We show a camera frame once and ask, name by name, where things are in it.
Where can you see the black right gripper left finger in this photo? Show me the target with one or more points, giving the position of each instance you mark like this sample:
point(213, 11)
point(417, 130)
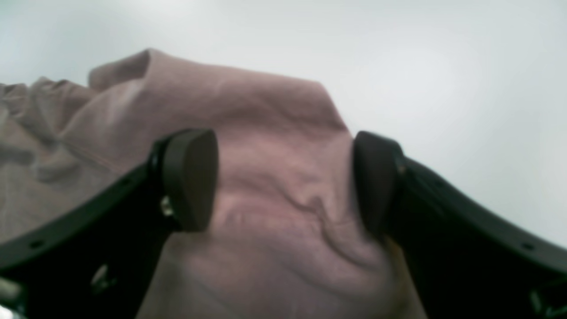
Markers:
point(97, 261)

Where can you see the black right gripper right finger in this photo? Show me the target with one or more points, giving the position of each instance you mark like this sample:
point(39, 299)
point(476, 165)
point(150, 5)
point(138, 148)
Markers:
point(465, 261)

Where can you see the dusty pink T-shirt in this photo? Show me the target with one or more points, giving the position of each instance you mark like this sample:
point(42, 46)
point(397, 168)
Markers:
point(285, 241)

